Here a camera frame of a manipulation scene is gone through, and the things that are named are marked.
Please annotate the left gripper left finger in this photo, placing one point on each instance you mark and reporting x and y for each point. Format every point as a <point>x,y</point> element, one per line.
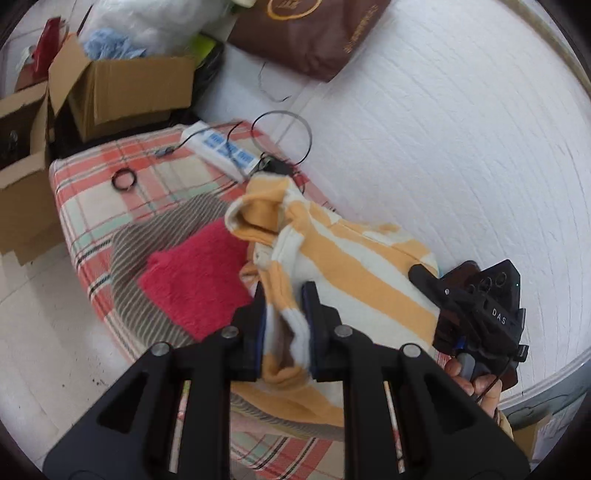
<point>167,416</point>

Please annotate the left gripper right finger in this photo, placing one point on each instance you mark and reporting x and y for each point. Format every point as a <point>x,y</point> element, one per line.
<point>405,418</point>

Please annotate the orange white striped garment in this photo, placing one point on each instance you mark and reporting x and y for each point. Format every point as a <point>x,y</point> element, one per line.
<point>361,270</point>

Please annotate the person's right hand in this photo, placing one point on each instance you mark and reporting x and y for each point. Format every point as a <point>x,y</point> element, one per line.
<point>487,389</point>

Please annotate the red fluffy garment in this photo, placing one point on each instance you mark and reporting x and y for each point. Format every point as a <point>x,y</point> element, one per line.
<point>196,284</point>

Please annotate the brown striped garment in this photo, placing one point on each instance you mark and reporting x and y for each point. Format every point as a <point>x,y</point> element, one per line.
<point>131,247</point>

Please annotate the red plaid bed sheet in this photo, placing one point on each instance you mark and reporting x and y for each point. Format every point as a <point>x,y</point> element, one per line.
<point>101,190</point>

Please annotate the white power strip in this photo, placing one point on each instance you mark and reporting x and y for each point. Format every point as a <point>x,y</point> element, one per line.
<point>211,144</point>

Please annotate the brown paper bag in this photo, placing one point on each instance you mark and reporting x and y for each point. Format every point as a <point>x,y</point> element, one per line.
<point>316,38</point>

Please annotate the open cardboard box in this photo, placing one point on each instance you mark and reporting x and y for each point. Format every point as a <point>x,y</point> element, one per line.
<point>107,97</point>

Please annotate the light blue cloth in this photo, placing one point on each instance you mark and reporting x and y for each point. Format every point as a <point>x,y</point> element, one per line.
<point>108,44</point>

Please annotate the white plastic bag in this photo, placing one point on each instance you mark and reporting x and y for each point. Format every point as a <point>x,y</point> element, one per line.
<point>163,28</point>

